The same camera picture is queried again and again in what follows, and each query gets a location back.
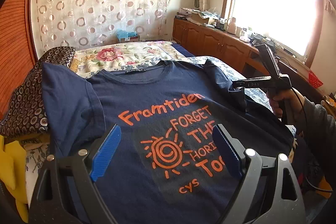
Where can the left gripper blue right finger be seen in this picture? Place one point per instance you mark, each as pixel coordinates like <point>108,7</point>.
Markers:
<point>230,149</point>

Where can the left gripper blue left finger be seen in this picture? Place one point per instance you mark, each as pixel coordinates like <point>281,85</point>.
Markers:
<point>102,151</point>

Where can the navy T-shirt orange print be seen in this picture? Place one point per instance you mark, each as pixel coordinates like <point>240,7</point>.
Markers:
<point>166,168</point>

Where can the grey sleeve forearm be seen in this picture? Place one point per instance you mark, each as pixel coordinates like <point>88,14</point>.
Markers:
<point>318,129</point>

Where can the person's right hand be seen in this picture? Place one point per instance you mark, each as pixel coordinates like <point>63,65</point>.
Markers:
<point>295,99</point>

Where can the red basket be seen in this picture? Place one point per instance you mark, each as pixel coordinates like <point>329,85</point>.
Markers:
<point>314,80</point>

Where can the blue white floral sheet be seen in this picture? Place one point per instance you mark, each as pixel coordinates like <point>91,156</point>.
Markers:
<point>37,152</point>

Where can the white bottle on sideboard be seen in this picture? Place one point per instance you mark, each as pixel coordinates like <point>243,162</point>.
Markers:
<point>232,26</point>

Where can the dark circle-patterned cloth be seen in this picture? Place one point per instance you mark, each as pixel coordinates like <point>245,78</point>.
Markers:
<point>26,113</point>

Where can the yellow cloth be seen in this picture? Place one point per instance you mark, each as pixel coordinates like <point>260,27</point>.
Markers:
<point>13,168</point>

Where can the wooden sideboard cabinet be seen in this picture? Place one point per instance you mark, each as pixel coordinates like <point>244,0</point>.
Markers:
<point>203,41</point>

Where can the floral pink bed blanket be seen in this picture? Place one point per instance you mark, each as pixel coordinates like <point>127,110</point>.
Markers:
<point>123,57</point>

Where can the clutter pile on sideboard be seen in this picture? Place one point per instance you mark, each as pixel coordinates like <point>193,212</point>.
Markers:
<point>198,17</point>

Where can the blue tissue box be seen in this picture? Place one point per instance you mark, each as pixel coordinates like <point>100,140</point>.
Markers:
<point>125,36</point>

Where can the sheer circle-patterned curtain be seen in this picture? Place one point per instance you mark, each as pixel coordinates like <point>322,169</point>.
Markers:
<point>89,23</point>

